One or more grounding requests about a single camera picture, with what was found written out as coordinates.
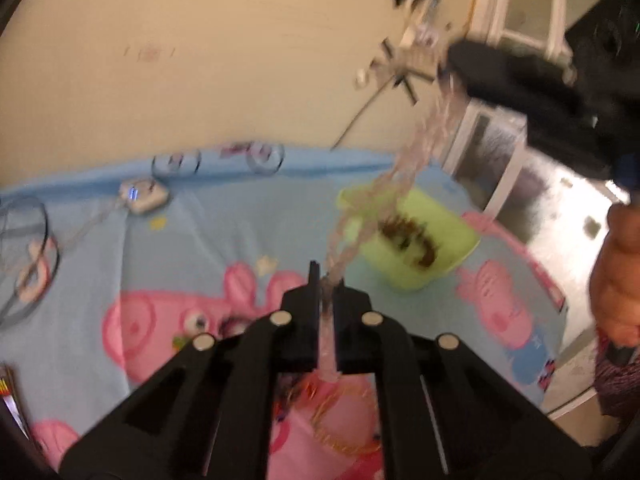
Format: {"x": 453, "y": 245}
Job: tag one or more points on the white wall-mounted gadget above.
{"x": 417, "y": 20}

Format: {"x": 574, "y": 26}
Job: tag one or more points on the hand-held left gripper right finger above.
{"x": 352, "y": 325}

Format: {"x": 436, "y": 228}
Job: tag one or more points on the person's right hand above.
{"x": 617, "y": 285}

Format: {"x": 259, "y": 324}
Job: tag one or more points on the colourful striped strip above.
{"x": 10, "y": 395}

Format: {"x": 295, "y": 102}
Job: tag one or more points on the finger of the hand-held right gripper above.
{"x": 505, "y": 75}

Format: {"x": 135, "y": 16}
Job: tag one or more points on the white framed glass door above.
{"x": 500, "y": 20}

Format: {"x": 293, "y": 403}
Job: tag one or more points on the cartoon pig printed blanket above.
{"x": 225, "y": 220}

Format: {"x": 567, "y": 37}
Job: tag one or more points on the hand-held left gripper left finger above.
{"x": 300, "y": 320}

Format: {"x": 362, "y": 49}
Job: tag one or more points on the green plastic basket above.
{"x": 440, "y": 240}

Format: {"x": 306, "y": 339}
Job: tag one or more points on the pile of dark bead jewelry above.
{"x": 407, "y": 237}

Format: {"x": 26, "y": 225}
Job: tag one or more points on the small white device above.
{"x": 142, "y": 195}

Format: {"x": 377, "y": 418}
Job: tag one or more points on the black tape strip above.
{"x": 407, "y": 91}
{"x": 420, "y": 76}

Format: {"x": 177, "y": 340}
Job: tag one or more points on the dark red patterned clothing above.
{"x": 617, "y": 385}

